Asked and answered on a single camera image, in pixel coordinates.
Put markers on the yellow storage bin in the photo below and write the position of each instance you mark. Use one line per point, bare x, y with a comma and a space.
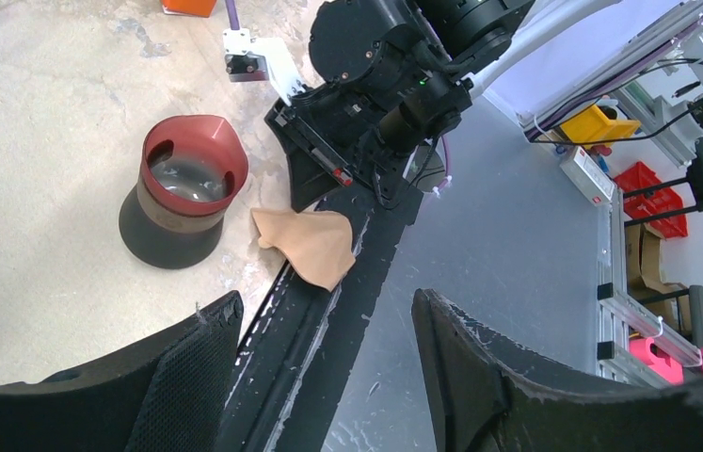
592, 126

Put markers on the brown paper coffee filter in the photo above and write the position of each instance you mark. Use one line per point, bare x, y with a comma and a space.
317, 245

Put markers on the pink teleoperation arm base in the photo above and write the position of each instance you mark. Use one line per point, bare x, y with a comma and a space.
659, 361

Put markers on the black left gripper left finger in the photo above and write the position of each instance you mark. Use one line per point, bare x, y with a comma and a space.
165, 392

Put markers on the red and black pitcher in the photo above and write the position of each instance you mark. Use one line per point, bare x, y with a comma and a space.
191, 169

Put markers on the orange coffee filter holder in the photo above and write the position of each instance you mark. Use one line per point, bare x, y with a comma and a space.
191, 8

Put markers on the cardboard box on floor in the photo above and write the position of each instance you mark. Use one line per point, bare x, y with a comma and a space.
646, 282

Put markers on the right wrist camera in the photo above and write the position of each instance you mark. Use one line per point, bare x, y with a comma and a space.
249, 59

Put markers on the white power adapter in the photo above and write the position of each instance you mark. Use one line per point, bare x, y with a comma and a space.
585, 173

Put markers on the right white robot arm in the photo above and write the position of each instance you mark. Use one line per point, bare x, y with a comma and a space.
396, 76

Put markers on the red storage bin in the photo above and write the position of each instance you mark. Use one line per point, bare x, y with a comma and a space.
666, 199

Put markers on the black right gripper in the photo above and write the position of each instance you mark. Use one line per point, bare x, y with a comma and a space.
334, 137

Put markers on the aluminium frame rail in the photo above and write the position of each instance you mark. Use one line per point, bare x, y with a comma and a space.
619, 314

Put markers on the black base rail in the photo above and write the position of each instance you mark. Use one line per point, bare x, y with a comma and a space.
302, 342

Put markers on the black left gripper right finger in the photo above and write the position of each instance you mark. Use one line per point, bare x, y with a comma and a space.
487, 392

